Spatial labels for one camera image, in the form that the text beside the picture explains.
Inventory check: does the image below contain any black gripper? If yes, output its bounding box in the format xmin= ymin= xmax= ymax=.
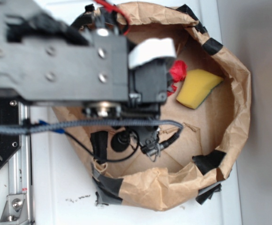
xmin=85 ymin=60 xmax=169 ymax=157

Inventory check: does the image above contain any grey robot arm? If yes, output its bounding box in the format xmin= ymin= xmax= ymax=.
xmin=0 ymin=0 xmax=175 ymax=157

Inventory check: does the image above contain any red crumpled paper ball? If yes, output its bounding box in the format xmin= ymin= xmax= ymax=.
xmin=167 ymin=60 xmax=187 ymax=96

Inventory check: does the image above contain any white tape label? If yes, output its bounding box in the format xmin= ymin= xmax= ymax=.
xmin=128 ymin=37 xmax=176 ymax=69

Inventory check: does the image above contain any yellow green sponge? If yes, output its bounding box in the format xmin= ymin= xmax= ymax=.
xmin=176 ymin=69 xmax=224 ymax=109

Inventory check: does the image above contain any brown paper bag bin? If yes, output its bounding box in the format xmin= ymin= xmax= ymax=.
xmin=50 ymin=1 xmax=251 ymax=212

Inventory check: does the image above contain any white plastic tray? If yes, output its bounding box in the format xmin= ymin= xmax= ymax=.
xmin=31 ymin=0 xmax=242 ymax=225

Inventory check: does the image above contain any red wire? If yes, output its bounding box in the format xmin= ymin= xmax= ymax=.
xmin=94 ymin=0 xmax=131 ymax=36

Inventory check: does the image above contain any thin black cable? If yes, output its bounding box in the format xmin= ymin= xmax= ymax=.
xmin=63 ymin=131 xmax=141 ymax=164

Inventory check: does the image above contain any grey braided cable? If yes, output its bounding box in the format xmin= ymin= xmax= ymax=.
xmin=0 ymin=119 xmax=185 ymax=150

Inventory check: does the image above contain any metal corner bracket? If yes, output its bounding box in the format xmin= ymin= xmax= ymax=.
xmin=0 ymin=194 xmax=29 ymax=225

